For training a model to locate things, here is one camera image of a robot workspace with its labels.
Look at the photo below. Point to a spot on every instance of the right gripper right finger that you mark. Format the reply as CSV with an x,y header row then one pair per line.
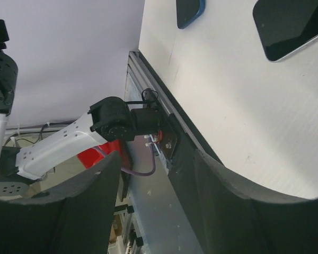
x,y
241,216

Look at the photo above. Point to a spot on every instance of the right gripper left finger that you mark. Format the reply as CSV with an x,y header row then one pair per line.
x,y
72,217

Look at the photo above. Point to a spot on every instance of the lilac cased phone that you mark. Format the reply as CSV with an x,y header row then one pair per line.
x,y
285,26

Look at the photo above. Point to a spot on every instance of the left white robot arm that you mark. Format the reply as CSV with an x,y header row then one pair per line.
x,y
107,120

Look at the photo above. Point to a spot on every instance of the red object behind table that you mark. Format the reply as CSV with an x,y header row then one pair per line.
x,y
92,156

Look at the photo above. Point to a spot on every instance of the aluminium front rail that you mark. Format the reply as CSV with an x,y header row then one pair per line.
x,y
140,76

